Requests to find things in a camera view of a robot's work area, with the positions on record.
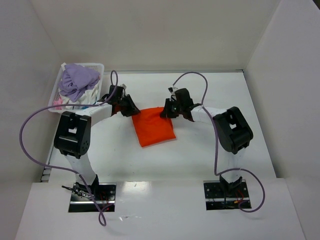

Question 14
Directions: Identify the orange t shirt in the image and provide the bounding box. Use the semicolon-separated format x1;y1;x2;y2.
131;107;176;148

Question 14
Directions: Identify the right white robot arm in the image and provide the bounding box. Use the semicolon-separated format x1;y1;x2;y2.
160;86;254;196

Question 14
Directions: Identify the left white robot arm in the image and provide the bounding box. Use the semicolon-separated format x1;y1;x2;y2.
53;84;141;198

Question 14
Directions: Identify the white t shirt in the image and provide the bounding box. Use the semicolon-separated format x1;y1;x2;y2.
60;84;99;105

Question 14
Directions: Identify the white plastic laundry basket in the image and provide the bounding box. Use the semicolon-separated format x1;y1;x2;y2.
48;63;105;113

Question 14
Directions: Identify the purple t shirt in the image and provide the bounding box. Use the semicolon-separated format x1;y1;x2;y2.
58;63;100;102

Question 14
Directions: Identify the pink cloth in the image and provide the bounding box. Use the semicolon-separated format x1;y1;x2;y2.
53;97;63;110

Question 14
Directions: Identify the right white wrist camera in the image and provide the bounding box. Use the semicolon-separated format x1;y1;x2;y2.
168;86;178;95

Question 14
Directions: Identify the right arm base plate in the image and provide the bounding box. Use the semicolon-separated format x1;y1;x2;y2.
203;180;252;211

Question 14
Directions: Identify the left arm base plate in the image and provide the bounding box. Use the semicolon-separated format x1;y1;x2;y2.
64;183;117;213

